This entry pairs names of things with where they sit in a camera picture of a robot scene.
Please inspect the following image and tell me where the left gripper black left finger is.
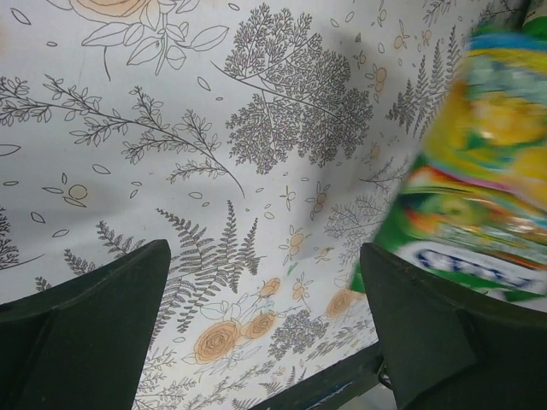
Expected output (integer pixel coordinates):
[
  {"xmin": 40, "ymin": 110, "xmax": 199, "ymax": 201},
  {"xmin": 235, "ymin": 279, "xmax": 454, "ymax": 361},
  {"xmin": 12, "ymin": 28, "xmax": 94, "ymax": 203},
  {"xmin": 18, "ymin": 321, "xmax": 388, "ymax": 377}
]
[{"xmin": 1, "ymin": 239, "xmax": 171, "ymax": 410}]

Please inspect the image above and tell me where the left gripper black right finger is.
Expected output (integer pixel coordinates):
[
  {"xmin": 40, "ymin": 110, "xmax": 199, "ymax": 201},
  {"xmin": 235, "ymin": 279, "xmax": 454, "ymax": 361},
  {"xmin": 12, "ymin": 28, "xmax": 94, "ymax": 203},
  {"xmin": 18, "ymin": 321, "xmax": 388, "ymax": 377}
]
[{"xmin": 360, "ymin": 243, "xmax": 546, "ymax": 409}]

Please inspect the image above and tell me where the yellow green Fox's candy bag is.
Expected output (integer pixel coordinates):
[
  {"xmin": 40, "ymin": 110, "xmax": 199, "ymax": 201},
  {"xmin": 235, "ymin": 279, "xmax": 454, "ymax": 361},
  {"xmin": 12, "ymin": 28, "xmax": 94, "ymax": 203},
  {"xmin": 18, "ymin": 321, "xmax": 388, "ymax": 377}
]
[{"xmin": 373, "ymin": 29, "xmax": 546, "ymax": 312}]

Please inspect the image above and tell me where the green cassava chips bag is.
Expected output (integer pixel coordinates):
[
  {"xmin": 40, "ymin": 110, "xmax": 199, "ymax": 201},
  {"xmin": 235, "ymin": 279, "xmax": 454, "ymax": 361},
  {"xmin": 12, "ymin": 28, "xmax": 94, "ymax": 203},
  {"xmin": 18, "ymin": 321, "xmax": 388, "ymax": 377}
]
[{"xmin": 521, "ymin": 0, "xmax": 547, "ymax": 36}]

